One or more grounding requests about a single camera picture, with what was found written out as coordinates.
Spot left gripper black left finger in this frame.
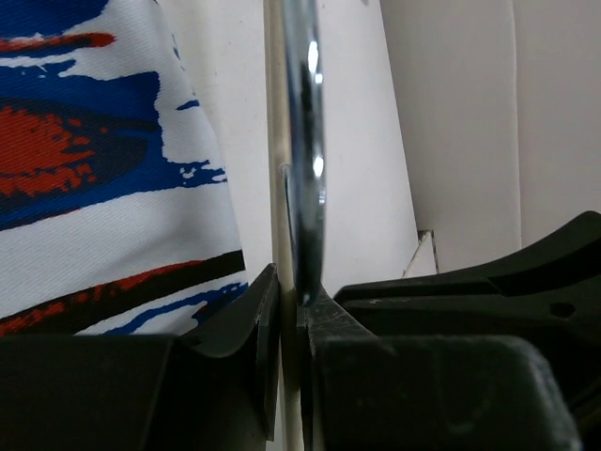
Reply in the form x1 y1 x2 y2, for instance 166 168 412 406
1 264 279 450

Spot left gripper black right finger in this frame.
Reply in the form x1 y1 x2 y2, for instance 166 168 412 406
297 283 582 450

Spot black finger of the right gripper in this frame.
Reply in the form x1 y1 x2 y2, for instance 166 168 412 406
334 211 600 432

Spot blue white red patterned trousers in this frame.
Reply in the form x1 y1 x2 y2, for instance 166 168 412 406
1 1 248 336

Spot cream plastic hanger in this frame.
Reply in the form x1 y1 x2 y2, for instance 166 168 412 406
263 1 326 450

